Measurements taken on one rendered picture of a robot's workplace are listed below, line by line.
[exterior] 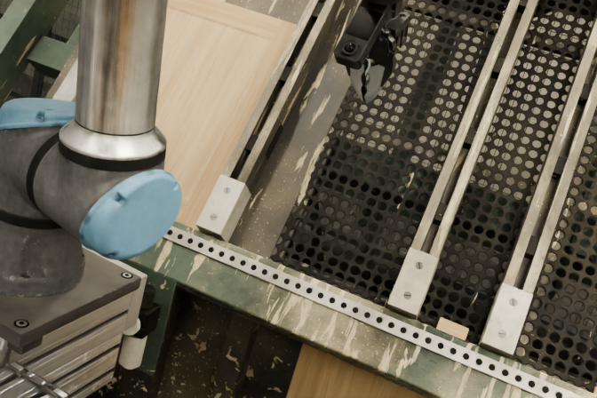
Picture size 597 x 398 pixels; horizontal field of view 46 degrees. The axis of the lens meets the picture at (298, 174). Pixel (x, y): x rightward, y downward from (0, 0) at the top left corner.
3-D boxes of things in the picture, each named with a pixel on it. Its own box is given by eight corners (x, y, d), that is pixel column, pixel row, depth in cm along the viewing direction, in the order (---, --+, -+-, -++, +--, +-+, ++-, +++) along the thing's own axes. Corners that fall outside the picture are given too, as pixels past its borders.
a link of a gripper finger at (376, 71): (392, 94, 125) (399, 49, 119) (378, 111, 121) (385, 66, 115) (376, 88, 126) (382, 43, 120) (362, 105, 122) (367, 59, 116)
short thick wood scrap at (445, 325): (434, 332, 143) (435, 330, 141) (440, 318, 144) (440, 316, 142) (463, 344, 141) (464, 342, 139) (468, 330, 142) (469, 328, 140)
